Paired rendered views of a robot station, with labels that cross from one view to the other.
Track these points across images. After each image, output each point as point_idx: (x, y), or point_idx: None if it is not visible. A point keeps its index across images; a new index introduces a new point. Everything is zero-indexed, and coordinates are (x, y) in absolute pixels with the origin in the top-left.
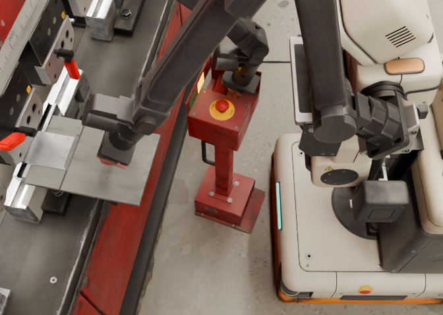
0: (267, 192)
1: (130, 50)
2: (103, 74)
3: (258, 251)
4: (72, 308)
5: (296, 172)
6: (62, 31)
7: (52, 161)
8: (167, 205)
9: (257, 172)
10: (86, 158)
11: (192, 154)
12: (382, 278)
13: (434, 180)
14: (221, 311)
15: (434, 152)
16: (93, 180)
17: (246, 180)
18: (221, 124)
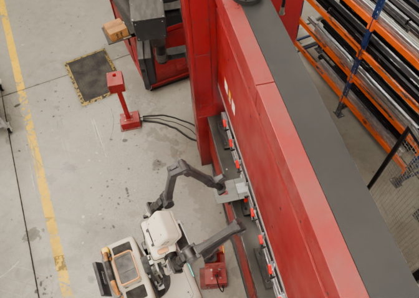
0: (199, 290)
1: (250, 243)
2: (253, 230)
3: (193, 262)
4: (221, 171)
5: (187, 282)
6: (251, 202)
7: (240, 184)
8: (237, 264)
9: (207, 297)
10: (232, 189)
11: (239, 293)
12: (144, 254)
13: (134, 247)
14: (197, 235)
15: (136, 257)
16: (226, 184)
17: (208, 282)
18: None
